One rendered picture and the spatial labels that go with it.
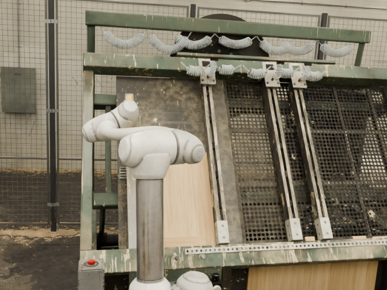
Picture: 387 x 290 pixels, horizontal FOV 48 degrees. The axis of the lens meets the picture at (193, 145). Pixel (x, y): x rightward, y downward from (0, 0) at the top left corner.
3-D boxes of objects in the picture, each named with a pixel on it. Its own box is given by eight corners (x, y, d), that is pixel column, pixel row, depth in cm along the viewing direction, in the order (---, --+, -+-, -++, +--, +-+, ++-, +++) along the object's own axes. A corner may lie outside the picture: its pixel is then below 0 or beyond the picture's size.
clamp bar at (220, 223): (212, 245, 246) (223, 236, 225) (194, 67, 293) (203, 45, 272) (229, 244, 249) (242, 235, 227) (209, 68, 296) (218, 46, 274)
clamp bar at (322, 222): (315, 241, 260) (334, 232, 239) (282, 71, 307) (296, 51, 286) (330, 240, 262) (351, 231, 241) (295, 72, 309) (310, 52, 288)
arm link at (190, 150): (189, 125, 179) (160, 125, 172) (215, 137, 165) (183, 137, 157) (185, 156, 182) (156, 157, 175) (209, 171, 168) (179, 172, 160)
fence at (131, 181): (128, 250, 236) (128, 248, 233) (124, 96, 274) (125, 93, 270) (137, 250, 237) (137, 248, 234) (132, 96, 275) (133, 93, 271)
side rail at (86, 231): (80, 254, 236) (79, 250, 226) (83, 79, 280) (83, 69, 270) (91, 254, 237) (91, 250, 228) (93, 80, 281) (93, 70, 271)
